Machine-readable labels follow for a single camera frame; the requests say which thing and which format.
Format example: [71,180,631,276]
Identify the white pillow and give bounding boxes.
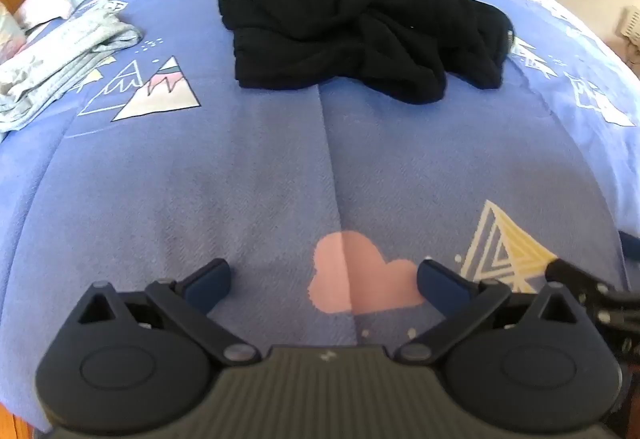
[15,0,126,30]

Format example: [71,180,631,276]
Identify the blue printed blanket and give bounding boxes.
[0,0,640,435]

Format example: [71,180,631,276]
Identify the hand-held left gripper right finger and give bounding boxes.
[394,258,577,365]

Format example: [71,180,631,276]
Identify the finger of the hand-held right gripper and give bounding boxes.
[545,259,640,337]
[619,230,640,264]

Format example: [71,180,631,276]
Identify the black pants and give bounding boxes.
[217,0,516,104]

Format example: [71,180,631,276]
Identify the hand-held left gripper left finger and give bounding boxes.
[75,258,262,366]

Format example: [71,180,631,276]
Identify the folded light grey clothes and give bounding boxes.
[0,10,146,132]

